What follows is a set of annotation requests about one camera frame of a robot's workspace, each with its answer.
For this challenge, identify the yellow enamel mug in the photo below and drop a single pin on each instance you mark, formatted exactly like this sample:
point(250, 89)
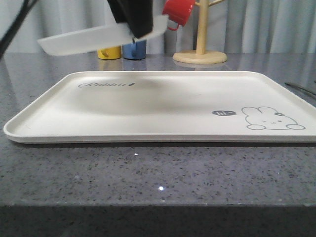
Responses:
point(109, 53)

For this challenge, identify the blue enamel mug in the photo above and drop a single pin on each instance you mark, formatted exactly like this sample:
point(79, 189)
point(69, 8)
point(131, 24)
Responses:
point(135, 51)

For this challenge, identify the red enamel mug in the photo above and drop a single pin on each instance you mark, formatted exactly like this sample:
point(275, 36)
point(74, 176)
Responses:
point(178, 11)

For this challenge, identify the wooden mug tree stand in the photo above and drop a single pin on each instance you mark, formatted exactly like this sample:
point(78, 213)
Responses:
point(201, 55)

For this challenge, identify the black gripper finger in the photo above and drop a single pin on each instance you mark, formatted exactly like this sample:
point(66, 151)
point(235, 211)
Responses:
point(138, 14)

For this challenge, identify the white round plate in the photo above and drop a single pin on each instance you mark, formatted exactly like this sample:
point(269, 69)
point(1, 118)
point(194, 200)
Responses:
point(93, 39)

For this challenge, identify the cream rabbit serving tray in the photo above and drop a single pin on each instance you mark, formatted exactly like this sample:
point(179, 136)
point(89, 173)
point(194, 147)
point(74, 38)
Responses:
point(165, 106)

